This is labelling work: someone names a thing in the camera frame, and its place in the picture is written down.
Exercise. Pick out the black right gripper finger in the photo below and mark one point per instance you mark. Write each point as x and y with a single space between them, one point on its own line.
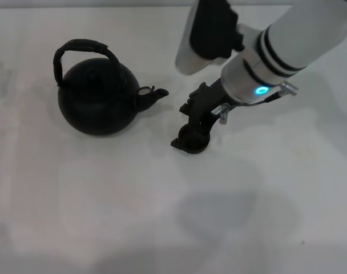
195 98
190 134

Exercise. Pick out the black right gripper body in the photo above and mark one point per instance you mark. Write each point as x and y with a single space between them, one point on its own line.
210 100

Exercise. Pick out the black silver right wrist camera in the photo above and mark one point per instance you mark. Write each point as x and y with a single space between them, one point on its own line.
210 34

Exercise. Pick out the small dark brown teacup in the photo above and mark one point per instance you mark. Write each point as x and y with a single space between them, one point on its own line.
200 148

